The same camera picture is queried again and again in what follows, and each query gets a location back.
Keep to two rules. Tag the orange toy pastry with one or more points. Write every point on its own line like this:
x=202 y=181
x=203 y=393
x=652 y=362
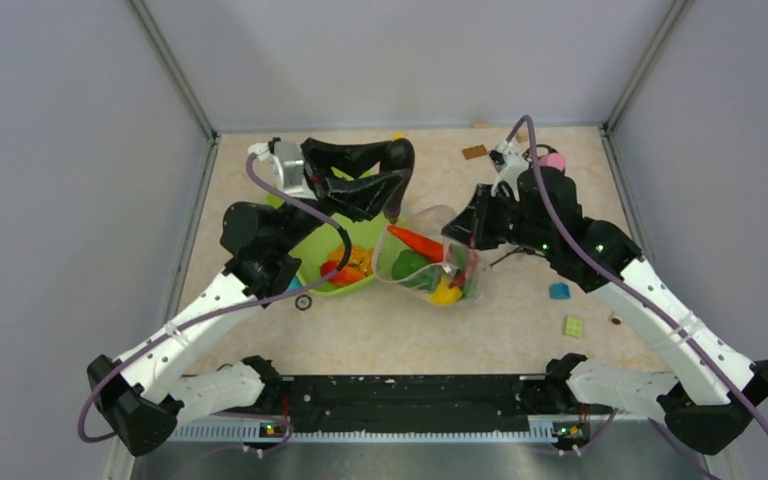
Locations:
x=359 y=258

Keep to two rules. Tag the red toy chili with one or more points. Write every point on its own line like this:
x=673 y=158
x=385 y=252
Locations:
x=468 y=270

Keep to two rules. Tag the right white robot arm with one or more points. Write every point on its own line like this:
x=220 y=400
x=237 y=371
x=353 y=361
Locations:
x=708 y=394

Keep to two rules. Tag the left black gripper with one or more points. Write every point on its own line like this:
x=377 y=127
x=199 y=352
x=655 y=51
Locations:
x=358 y=198

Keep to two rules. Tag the brown toy brick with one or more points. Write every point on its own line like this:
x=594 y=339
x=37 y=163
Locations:
x=474 y=152

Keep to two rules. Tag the blue toy block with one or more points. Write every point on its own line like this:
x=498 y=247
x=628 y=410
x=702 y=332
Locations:
x=559 y=291

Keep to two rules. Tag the orange toy carrot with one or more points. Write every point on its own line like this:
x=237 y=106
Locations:
x=430 y=249

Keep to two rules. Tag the yellow toy lemon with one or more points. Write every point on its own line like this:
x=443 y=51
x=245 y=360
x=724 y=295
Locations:
x=445 y=293

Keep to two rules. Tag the cyan toy piece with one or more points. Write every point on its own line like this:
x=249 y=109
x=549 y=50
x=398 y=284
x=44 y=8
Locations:
x=295 y=284

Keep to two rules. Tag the clear zip top bag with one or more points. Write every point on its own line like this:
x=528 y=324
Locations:
x=429 y=223

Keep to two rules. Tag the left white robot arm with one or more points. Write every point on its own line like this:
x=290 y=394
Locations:
x=146 y=393

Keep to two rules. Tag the pink microphone on tripod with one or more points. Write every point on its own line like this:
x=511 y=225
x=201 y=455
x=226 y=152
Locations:
x=551 y=157

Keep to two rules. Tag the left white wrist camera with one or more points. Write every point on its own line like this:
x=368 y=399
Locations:
x=264 y=151

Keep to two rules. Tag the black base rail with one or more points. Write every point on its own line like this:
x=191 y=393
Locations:
x=403 y=404

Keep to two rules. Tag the orange toy fruit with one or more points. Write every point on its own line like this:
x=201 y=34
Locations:
x=348 y=275

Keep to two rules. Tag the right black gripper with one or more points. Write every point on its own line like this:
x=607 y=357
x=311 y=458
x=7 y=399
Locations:
x=471 y=225

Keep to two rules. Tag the light green block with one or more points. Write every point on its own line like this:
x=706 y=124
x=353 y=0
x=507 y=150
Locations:
x=573 y=327

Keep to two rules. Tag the green plastic bowl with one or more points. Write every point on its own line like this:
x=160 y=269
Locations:
x=315 y=248

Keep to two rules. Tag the green toy pepper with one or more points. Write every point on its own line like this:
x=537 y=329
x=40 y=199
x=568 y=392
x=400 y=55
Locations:
x=412 y=270

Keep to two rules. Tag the purple toy eggplant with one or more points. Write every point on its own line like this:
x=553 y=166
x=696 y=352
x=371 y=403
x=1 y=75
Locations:
x=399 y=157

